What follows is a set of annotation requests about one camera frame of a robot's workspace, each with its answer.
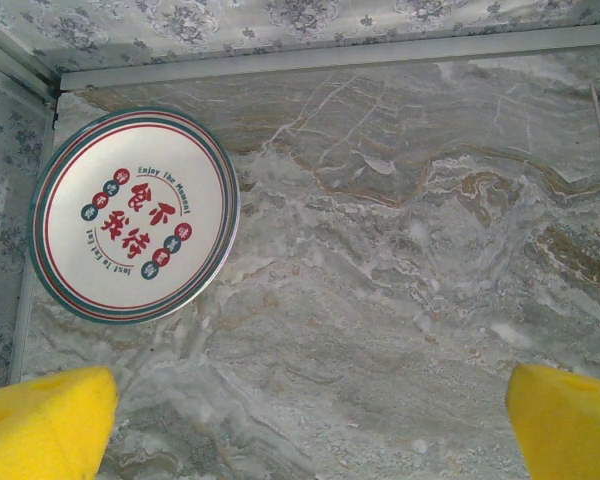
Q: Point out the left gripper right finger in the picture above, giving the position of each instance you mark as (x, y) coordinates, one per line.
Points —
(570, 430)

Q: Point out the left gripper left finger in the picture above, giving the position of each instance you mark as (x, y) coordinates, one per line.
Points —
(40, 430)

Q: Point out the red lettered green rimmed plate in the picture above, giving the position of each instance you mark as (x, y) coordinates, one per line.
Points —
(135, 215)

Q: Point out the aluminium table edge rail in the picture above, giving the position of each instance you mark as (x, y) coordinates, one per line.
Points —
(330, 62)
(22, 345)

